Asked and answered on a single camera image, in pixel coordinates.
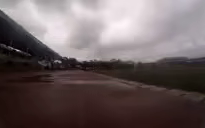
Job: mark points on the red running track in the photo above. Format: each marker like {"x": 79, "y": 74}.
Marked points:
{"x": 76, "y": 103}

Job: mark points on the pale kerb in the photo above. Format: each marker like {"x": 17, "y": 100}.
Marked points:
{"x": 163, "y": 89}

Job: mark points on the distant building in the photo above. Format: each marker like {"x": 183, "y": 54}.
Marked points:
{"x": 186, "y": 60}

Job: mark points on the roofed grandstand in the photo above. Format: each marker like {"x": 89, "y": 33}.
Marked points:
{"x": 16, "y": 43}

